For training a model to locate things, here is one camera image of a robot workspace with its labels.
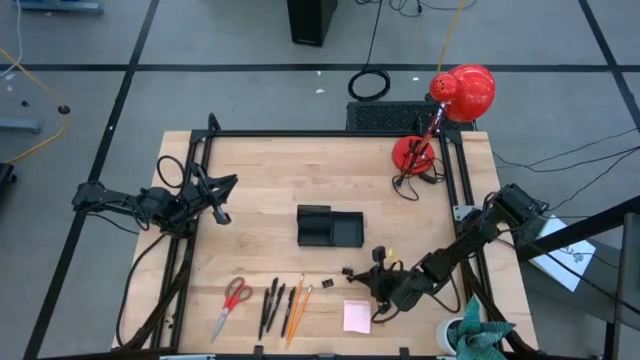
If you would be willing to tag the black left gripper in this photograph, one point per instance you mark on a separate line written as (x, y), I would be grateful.
(205, 192)

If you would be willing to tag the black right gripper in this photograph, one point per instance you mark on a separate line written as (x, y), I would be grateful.
(385, 285)

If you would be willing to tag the pink sticky note pad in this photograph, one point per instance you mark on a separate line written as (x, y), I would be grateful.
(357, 316)

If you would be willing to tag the black mesh desk organizer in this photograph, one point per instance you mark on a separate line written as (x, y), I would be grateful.
(345, 230)

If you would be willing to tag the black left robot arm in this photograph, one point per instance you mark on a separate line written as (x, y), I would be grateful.
(125, 202)

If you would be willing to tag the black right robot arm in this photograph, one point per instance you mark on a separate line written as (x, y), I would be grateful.
(465, 245)

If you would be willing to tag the white cup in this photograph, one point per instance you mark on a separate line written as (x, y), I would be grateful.
(442, 335)

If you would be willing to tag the black perforated crate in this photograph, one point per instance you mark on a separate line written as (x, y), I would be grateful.
(390, 117)

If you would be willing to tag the black floor disc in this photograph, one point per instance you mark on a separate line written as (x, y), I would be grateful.
(63, 109)

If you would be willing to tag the black computer tower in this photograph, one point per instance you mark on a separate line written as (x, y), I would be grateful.
(310, 22)

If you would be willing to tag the white paper sheet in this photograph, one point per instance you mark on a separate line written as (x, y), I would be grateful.
(565, 255)

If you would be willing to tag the red desk lamp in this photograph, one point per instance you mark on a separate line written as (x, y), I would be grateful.
(467, 92)

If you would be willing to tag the grey desk foot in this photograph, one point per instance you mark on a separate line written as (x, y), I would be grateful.
(20, 125)

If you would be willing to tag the black stand beam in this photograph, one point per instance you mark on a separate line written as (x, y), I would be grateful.
(575, 232)

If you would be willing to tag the black caster base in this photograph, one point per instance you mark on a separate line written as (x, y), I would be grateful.
(5, 177)

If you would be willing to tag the blue-grey desk foot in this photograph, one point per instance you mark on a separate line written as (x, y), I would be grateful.
(60, 6)

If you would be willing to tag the silver frame bracket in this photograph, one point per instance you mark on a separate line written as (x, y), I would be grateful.
(462, 212)

